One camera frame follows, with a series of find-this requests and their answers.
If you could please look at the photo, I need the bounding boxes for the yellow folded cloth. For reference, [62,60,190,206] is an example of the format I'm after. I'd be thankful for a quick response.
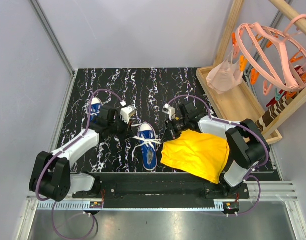
[161,130,230,184]

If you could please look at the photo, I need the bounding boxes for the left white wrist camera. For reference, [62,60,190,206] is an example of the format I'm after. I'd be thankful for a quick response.
[120,105,136,124]

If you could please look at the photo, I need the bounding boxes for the brown striped cloth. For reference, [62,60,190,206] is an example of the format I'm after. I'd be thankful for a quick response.
[255,96,295,132]

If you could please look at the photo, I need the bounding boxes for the aluminium corner profile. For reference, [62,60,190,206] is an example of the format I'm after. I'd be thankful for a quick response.
[28,0,75,76]

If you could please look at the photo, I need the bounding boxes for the pink round clothes hanger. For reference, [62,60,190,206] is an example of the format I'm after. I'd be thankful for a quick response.
[232,14,306,96]

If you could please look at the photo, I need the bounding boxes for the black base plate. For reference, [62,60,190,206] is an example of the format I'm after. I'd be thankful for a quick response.
[73,172,249,210]

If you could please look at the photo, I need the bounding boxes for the purple cable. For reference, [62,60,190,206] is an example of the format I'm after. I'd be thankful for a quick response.
[35,88,126,239]
[165,94,270,217]

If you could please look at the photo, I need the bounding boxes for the white shoelace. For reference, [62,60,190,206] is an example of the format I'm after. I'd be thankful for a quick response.
[131,136,162,157]

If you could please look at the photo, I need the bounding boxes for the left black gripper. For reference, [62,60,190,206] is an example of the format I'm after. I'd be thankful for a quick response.
[108,115,134,141]

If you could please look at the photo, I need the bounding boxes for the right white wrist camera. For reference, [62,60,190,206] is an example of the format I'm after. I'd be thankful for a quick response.
[162,103,175,121]

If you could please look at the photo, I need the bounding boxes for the pink mesh bag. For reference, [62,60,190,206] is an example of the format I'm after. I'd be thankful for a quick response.
[206,52,243,94]

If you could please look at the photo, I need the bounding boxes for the black marble pattern mat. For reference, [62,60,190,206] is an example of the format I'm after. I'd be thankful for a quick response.
[57,67,211,173]

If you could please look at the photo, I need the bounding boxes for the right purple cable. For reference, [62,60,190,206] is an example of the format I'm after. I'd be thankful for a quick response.
[165,94,270,217]

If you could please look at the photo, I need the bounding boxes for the wooden rack frame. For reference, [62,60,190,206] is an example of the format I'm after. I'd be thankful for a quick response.
[196,0,306,145]

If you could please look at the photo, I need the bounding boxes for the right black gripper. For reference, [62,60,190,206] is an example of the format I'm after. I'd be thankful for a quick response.
[161,117,189,143]

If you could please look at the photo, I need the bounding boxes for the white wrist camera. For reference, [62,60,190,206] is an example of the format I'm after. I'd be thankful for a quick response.
[120,105,136,124]
[162,103,175,121]

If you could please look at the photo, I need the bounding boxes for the blue sneaker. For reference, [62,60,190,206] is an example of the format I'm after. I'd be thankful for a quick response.
[87,97,103,122]
[137,123,157,171]

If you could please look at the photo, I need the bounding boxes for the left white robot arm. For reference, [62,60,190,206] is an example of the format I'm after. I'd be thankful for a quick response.
[28,105,136,202]

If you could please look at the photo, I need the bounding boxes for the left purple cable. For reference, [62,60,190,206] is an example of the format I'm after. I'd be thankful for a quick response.
[35,88,126,239]

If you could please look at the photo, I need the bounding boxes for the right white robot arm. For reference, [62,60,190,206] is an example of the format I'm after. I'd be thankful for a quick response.
[161,102,269,198]

